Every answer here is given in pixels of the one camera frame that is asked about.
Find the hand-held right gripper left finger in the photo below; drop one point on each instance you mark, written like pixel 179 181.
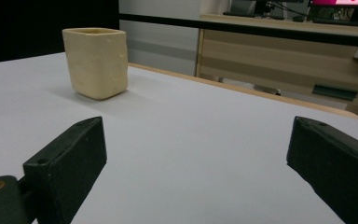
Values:
pixel 68 161

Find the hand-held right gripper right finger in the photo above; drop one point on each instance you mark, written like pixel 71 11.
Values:
pixel 335 161

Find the cream square cup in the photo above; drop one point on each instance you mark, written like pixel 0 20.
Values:
pixel 96 65

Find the wooden table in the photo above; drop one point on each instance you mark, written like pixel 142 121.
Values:
pixel 245 90

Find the white table board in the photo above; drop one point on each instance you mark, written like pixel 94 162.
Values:
pixel 186 133

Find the wooden desk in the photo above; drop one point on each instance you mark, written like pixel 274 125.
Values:
pixel 261 59

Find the black curtain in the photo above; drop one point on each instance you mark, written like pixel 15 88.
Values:
pixel 43 28

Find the black keyboard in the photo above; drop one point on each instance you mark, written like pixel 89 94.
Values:
pixel 251 15
pixel 341 21

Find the white cabinet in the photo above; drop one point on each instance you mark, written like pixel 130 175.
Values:
pixel 158 46

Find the black computer mouse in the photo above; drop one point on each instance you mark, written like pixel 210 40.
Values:
pixel 298 18

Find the monitor with pink screen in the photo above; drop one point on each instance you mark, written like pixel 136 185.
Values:
pixel 341 6

